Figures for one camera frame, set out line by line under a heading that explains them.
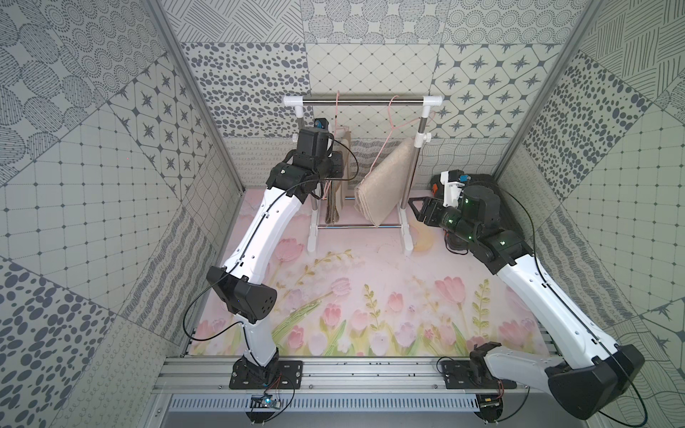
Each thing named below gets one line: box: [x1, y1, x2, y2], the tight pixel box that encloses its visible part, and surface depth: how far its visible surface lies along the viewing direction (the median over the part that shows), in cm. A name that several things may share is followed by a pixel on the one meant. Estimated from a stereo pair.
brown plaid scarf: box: [324, 181, 341, 225], surface depth 89 cm
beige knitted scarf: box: [354, 137, 415, 228], surface depth 90 cm
